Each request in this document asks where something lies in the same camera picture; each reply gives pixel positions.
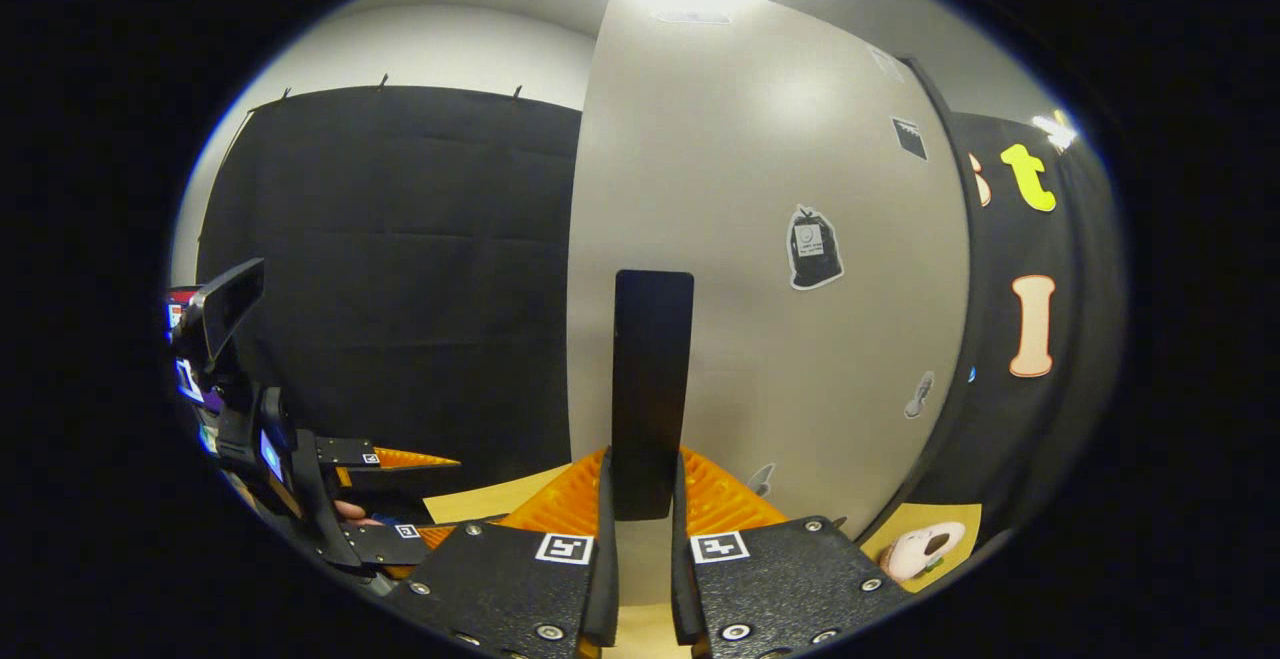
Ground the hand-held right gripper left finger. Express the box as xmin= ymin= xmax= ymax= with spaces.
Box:
xmin=380 ymin=447 xmax=621 ymax=659

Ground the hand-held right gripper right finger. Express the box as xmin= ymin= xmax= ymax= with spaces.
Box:
xmin=670 ymin=447 xmax=911 ymax=659

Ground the black door handle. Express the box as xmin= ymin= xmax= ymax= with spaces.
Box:
xmin=612 ymin=269 xmax=695 ymax=522

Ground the dark grey cabinet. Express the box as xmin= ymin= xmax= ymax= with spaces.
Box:
xmin=855 ymin=54 xmax=1001 ymax=545

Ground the beige cabinet door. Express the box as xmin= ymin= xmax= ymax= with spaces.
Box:
xmin=567 ymin=0 xmax=971 ymax=605

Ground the pink plush toy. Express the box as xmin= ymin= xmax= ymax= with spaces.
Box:
xmin=880 ymin=522 xmax=967 ymax=583

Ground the black backdrop cloth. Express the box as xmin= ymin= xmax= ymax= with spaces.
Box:
xmin=195 ymin=87 xmax=1126 ymax=545

